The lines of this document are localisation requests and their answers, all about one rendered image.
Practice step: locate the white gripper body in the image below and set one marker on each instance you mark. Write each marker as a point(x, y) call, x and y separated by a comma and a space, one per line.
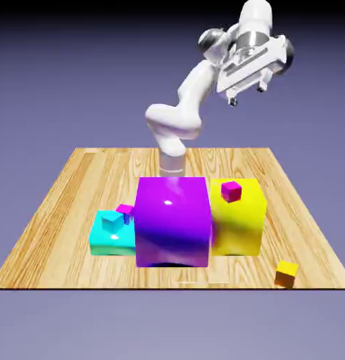
point(250, 66)

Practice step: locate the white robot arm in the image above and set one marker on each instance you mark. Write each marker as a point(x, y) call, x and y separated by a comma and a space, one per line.
point(189, 92)

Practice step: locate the large cyan box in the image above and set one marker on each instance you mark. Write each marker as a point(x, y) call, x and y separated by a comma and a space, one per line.
point(113, 239)

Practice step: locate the large purple box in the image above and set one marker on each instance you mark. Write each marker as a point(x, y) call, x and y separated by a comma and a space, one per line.
point(172, 222)

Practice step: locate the small cyan cube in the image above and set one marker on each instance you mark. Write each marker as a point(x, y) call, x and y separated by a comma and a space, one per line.
point(112, 221)

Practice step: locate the large yellow box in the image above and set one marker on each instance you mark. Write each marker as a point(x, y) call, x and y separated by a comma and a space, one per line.
point(240, 225)

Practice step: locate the small magenta cube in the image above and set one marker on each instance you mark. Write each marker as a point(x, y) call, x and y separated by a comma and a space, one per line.
point(231, 191)
point(124, 209)

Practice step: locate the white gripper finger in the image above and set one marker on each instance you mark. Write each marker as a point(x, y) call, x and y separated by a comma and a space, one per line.
point(261, 85)
point(232, 100)

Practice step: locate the small yellow cube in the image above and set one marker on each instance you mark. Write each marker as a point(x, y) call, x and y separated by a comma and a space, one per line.
point(286, 274)

